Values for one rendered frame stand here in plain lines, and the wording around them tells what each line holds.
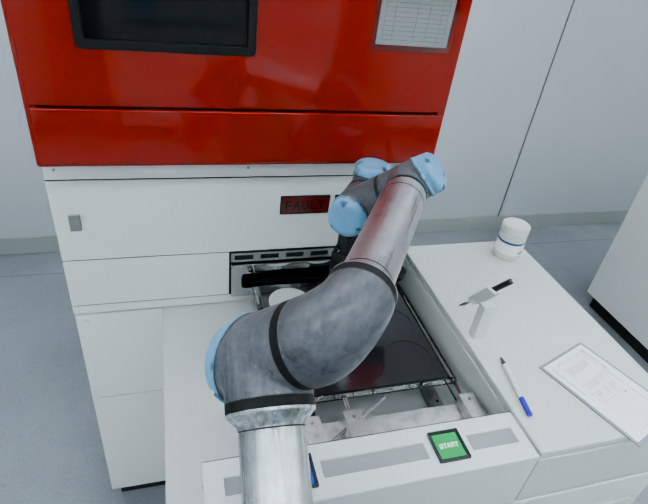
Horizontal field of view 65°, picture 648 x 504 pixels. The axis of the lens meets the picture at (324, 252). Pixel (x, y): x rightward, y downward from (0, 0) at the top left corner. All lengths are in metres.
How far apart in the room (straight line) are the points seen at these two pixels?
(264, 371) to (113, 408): 1.00
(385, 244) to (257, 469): 0.32
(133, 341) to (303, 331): 0.86
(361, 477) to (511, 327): 0.52
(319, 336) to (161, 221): 0.67
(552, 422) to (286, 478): 0.56
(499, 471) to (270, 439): 0.46
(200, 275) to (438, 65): 0.71
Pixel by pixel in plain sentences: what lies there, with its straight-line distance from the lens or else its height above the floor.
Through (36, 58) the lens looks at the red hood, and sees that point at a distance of 1.01.
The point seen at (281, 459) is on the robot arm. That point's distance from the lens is 0.65.
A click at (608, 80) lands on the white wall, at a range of 3.59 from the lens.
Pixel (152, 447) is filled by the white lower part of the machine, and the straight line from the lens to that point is 1.74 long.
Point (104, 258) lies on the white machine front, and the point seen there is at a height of 0.98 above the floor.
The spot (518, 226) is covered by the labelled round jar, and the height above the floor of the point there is 1.06.
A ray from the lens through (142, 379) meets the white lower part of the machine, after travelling 1.51.
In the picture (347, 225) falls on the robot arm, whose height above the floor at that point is 1.20.
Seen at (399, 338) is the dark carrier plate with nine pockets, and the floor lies 0.90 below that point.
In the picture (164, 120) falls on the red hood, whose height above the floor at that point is 1.32.
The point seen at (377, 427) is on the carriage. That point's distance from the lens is 1.03.
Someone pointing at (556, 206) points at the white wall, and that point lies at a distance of 3.85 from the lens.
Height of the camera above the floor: 1.69
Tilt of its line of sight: 34 degrees down
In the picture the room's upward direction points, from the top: 8 degrees clockwise
